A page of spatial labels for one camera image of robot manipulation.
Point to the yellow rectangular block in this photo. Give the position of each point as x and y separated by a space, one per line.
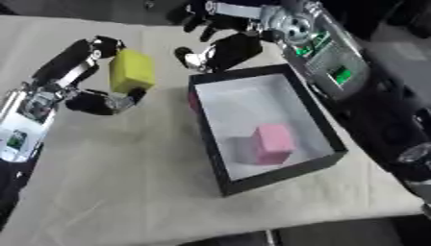
132 71

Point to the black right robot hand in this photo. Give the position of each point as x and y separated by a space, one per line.
233 48

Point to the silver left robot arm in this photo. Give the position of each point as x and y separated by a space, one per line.
19 128

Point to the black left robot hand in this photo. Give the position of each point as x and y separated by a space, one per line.
67 62

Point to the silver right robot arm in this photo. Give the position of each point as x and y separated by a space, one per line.
359 93

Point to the pink rectangular block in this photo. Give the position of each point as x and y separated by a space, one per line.
272 144

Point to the black box with white inside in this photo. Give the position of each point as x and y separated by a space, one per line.
263 128

